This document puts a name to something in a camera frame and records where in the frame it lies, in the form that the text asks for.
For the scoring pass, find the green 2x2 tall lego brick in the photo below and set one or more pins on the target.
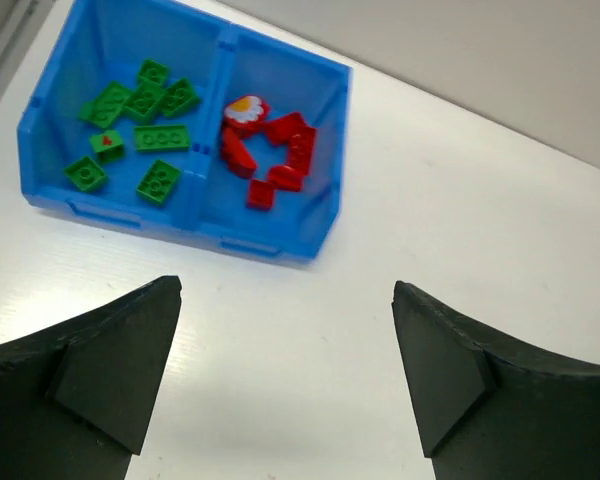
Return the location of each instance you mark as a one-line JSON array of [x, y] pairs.
[[86, 174]]

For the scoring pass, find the blue two-compartment bin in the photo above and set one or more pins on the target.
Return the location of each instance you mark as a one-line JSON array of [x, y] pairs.
[[105, 41]]

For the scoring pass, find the green brick with red mark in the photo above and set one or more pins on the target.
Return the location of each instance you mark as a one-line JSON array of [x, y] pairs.
[[107, 146]]

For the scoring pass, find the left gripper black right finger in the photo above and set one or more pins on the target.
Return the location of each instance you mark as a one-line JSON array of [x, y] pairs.
[[490, 406]]

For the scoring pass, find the small red lego piece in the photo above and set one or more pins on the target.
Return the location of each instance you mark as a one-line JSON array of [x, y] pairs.
[[260, 195]]

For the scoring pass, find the green 2x4 lego plate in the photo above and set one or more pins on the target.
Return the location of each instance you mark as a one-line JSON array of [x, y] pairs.
[[106, 108], [155, 138]]

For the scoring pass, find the small green 2x2 brick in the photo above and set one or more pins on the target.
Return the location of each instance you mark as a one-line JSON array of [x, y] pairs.
[[153, 72]]

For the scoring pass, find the red curved lego piece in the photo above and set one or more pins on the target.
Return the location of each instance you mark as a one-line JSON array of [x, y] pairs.
[[234, 152]]

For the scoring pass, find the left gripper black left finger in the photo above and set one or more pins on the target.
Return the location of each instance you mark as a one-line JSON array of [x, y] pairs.
[[76, 398]]

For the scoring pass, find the dark green 2x2 lego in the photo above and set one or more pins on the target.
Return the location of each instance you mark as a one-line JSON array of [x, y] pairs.
[[144, 103]]

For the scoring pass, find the red 2x4 lego brick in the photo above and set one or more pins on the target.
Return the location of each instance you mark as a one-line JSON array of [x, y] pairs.
[[300, 149]]

